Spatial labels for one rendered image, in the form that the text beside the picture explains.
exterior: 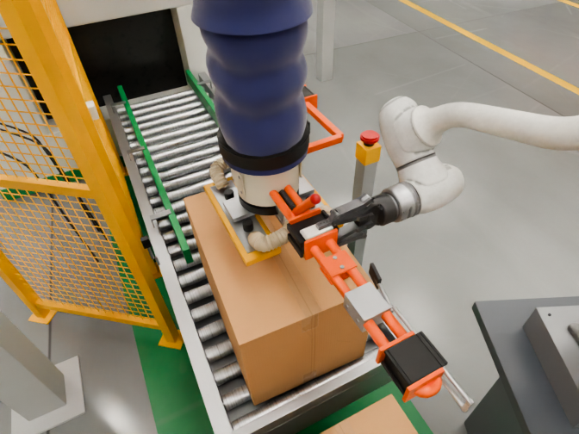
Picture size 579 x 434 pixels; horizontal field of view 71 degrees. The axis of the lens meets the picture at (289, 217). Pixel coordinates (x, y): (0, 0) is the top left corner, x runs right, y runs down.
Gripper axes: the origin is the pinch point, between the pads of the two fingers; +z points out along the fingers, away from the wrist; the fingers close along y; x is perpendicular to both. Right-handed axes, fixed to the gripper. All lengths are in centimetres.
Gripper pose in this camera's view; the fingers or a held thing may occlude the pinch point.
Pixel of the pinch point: (315, 237)
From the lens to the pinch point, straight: 92.2
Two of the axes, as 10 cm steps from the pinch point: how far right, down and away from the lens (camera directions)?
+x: -4.6, -6.2, 6.4
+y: 0.4, 7.0, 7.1
